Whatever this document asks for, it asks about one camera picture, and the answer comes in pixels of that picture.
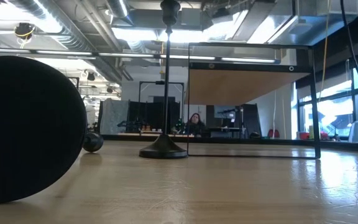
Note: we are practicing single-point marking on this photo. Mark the black metal candlestick holder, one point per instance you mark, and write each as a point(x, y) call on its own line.
point(26, 130)
point(163, 149)

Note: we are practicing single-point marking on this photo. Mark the black background robot arm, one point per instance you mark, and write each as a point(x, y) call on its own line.
point(129, 124)

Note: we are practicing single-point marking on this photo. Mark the person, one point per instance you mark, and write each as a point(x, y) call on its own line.
point(195, 126)

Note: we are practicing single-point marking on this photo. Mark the black fabric divider panel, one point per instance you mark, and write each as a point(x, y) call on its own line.
point(148, 112)

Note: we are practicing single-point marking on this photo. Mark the gray fabric divider panel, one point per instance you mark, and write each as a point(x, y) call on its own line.
point(113, 116)

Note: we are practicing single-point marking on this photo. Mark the black standing panel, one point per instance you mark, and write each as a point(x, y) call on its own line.
point(250, 119)

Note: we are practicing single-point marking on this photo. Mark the long LED light bar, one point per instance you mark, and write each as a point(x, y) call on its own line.
point(120, 55)

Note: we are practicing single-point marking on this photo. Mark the red chair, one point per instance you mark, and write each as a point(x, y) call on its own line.
point(273, 133)

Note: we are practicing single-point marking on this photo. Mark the black ceiling-mounted device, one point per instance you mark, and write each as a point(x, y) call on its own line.
point(24, 30)

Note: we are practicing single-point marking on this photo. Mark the black background gantry frame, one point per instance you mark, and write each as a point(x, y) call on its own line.
point(158, 82)

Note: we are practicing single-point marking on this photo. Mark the wall-mounted picture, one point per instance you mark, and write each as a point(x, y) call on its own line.
point(225, 112)

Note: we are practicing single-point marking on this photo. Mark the wooden shelf riser black frame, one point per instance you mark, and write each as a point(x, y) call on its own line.
point(244, 87)

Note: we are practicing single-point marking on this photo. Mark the black aluminium rail frame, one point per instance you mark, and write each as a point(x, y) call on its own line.
point(275, 141)

